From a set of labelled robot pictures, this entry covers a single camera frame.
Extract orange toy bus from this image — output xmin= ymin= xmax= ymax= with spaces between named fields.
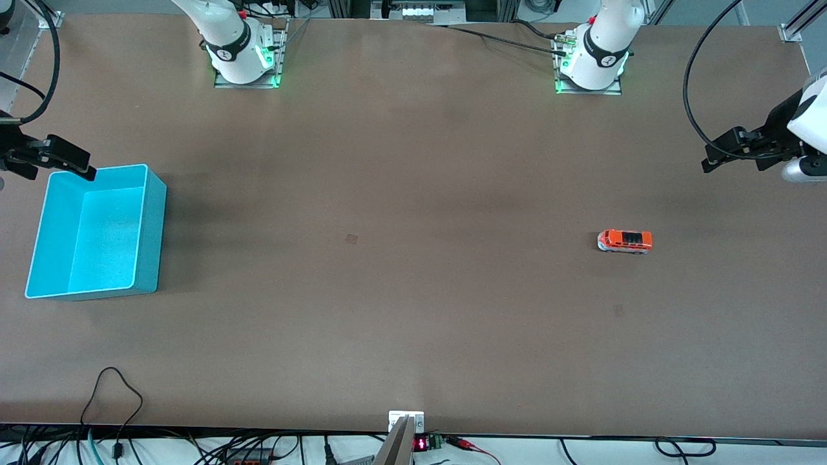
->
xmin=597 ymin=229 xmax=653 ymax=255

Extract blue plastic box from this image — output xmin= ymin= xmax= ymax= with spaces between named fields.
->
xmin=25 ymin=163 xmax=167 ymax=302

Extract dark equipment rack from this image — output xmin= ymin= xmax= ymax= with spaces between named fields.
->
xmin=326 ymin=0 xmax=521 ymax=23

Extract white rack device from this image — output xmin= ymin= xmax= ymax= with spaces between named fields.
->
xmin=384 ymin=0 xmax=466 ymax=21

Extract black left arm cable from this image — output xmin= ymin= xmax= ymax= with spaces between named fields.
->
xmin=684 ymin=0 xmax=808 ymax=160

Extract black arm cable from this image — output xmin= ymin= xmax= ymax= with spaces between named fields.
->
xmin=0 ymin=0 xmax=61 ymax=123
xmin=684 ymin=0 xmax=808 ymax=160

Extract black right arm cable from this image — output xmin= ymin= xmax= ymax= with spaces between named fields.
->
xmin=0 ymin=0 xmax=61 ymax=123

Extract aluminium frame corner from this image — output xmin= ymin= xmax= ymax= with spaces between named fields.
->
xmin=779 ymin=0 xmax=827 ymax=44
xmin=0 ymin=0 xmax=65 ymax=116

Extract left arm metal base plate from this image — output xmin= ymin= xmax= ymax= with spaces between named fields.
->
xmin=554 ymin=31 xmax=625 ymax=96

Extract short black table cable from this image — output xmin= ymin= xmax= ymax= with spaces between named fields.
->
xmin=510 ymin=19 xmax=563 ymax=41

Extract long black table cable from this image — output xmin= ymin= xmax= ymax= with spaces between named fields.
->
xmin=426 ymin=23 xmax=569 ymax=57

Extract thin black looped cable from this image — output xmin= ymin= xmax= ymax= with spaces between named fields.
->
xmin=79 ymin=367 xmax=144 ymax=460

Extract black coiled cable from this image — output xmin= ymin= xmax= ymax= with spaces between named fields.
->
xmin=654 ymin=437 xmax=717 ymax=459

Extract tangled black cables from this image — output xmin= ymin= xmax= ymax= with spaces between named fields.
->
xmin=0 ymin=425 xmax=388 ymax=465

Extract red wires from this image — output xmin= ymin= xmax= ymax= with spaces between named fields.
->
xmin=446 ymin=437 xmax=501 ymax=465

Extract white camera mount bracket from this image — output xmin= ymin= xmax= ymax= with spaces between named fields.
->
xmin=388 ymin=411 xmax=425 ymax=433

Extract grey camera mount bar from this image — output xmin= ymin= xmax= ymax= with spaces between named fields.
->
xmin=372 ymin=415 xmax=415 ymax=465

